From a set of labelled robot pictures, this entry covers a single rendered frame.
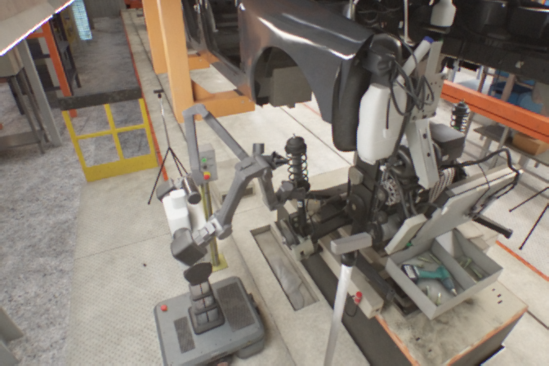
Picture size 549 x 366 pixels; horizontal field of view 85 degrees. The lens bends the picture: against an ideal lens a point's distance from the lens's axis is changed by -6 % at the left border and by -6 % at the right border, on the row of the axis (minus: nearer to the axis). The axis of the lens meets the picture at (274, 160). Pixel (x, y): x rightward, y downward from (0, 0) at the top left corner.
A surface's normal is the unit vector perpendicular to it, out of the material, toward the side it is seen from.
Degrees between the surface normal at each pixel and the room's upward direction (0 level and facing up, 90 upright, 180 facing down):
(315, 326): 0
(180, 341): 0
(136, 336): 0
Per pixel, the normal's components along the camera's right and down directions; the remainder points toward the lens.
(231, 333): 0.00, -0.85
